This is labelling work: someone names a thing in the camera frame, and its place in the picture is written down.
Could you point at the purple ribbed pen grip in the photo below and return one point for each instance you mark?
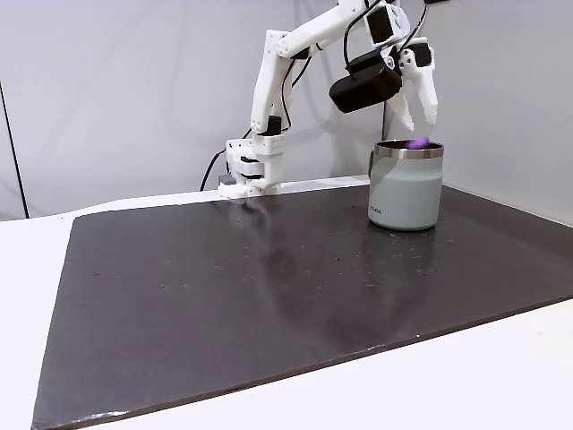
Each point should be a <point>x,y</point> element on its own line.
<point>420,143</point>

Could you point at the grey-green cup with steel rim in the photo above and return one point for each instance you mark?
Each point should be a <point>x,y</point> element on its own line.
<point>403,197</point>

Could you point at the dark glossy table mat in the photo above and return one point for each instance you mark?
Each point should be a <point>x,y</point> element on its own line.
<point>224,291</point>

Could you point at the black oval camera box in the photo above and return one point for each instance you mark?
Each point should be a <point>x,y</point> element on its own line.
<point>362,87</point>

